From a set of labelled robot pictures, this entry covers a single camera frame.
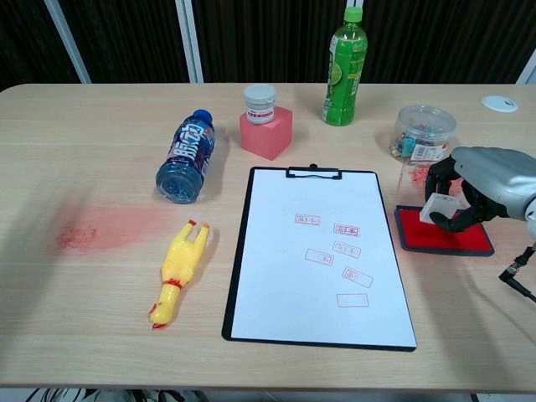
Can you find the small white jar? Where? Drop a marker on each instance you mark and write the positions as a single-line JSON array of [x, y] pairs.
[[259, 102]]

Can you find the white rectangular stamp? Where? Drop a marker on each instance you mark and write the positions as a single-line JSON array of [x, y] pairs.
[[437, 205]]

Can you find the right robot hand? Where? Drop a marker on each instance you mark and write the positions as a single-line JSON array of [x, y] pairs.
[[490, 167]]

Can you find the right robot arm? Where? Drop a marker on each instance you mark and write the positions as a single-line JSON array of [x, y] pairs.
[[532, 224]]

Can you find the clear plastic jar of clips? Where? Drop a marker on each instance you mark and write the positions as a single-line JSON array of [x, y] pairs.
[[423, 130]]

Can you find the yellow rubber chicken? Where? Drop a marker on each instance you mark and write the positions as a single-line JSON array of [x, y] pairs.
[[180, 264]]

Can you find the green tea bottle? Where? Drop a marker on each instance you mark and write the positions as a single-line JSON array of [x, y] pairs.
[[345, 75]]

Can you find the white divider frame post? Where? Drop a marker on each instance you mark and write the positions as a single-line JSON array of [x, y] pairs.
[[528, 71], [355, 3], [69, 42], [190, 42]]

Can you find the pink foam cube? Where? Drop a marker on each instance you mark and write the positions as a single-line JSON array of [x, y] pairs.
[[268, 138]]

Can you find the white round grommet cap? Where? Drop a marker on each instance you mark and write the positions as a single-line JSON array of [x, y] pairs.
[[498, 103]]

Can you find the blue drink bottle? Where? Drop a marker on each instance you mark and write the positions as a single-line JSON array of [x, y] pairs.
[[188, 151]]

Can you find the black clipboard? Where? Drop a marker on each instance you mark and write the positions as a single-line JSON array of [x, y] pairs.
[[238, 251]]

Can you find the red ink pad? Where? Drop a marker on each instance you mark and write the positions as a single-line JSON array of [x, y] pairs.
[[460, 243]]

